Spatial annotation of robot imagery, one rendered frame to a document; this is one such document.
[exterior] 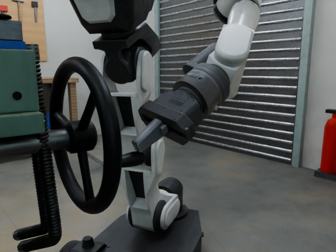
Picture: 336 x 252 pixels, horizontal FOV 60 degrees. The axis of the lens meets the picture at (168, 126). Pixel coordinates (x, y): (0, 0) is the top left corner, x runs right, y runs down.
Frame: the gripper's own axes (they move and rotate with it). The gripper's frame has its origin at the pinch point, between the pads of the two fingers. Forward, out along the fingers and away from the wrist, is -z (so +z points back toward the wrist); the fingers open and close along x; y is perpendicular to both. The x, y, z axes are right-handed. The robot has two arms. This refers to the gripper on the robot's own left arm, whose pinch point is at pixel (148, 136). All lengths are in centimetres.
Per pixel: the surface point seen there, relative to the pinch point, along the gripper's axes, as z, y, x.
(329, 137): 178, -166, 29
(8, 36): -8.4, 21.1, 11.8
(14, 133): -15.9, 11.1, 6.3
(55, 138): -11.1, 3.7, 10.8
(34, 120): -12.8, 11.0, 6.3
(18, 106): -13.1, 13.0, 8.8
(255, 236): 51, -131, 20
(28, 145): -15.1, 5.5, 11.1
